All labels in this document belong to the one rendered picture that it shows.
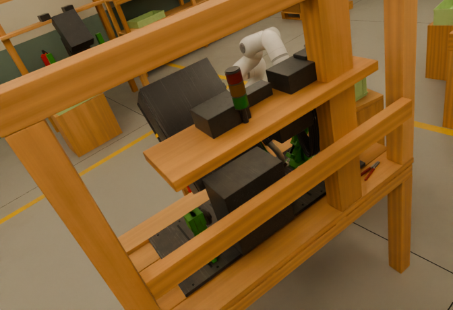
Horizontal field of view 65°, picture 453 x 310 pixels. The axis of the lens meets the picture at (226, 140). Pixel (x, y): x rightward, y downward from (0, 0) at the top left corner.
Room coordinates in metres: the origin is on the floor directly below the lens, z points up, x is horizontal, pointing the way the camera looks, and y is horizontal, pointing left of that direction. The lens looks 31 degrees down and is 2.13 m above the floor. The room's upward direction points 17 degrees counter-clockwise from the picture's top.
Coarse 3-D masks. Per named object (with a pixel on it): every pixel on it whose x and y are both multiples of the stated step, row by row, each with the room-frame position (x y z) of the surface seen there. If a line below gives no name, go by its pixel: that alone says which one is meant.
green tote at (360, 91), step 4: (364, 80) 2.23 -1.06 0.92; (356, 84) 2.20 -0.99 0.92; (360, 84) 2.21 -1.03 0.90; (364, 84) 2.23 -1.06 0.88; (356, 88) 2.19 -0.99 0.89; (360, 88) 2.21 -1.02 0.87; (364, 88) 2.22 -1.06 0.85; (356, 92) 2.19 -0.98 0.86; (360, 92) 2.21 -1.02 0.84; (364, 92) 2.22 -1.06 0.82; (356, 96) 2.19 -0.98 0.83; (360, 96) 2.20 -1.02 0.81; (356, 100) 2.19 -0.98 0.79
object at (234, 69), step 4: (228, 68) 1.06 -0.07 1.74; (232, 68) 1.05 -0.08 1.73; (236, 68) 1.04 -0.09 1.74; (224, 72) 1.05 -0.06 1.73; (228, 72) 1.03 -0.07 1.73; (232, 72) 1.03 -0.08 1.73; (236, 72) 1.03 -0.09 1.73; (240, 72) 1.03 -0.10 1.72; (228, 76) 1.03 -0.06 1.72; (232, 76) 1.02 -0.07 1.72; (236, 76) 1.02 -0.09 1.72; (240, 76) 1.03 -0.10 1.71; (228, 80) 1.04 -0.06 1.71; (232, 80) 1.02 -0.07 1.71; (236, 80) 1.02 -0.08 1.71; (240, 80) 1.03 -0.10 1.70; (228, 84) 1.04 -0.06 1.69; (232, 84) 1.03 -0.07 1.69; (236, 84) 1.02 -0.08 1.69
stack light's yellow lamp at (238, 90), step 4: (240, 84) 1.02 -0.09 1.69; (232, 88) 1.03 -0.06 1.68; (236, 88) 1.02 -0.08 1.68; (240, 88) 1.02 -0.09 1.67; (244, 88) 1.03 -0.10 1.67; (232, 92) 1.03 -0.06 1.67; (236, 92) 1.02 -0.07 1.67; (240, 92) 1.02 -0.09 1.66; (244, 92) 1.03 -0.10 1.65; (232, 96) 1.04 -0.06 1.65; (236, 96) 1.03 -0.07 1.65; (240, 96) 1.02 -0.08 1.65
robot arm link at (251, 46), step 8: (256, 32) 1.88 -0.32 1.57; (248, 40) 1.83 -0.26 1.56; (256, 40) 1.83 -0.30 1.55; (240, 48) 1.87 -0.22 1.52; (248, 48) 1.82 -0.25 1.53; (256, 48) 1.82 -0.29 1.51; (264, 48) 1.84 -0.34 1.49; (248, 56) 1.85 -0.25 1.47; (256, 56) 1.91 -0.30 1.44; (240, 64) 2.09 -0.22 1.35; (248, 64) 2.01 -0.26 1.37; (256, 64) 2.00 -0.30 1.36; (248, 72) 2.06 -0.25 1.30
